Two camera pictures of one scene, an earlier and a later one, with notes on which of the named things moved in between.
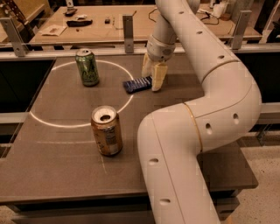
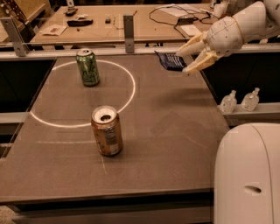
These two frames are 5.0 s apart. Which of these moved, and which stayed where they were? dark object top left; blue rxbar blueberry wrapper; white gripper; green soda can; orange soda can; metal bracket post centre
Moved: white gripper; blue rxbar blueberry wrapper
Stayed: metal bracket post centre; dark object top left; green soda can; orange soda can
